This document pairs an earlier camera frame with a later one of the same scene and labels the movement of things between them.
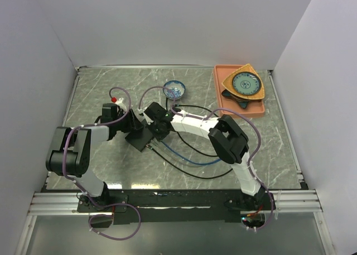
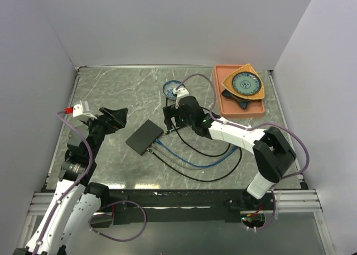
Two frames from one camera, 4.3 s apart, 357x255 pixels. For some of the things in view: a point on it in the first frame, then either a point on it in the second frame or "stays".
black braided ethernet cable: [189, 174] to [220, 178]
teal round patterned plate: [246, 83] stays
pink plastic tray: [255, 108] stays
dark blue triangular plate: [242, 102] stays
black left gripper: [134, 123] to [111, 119]
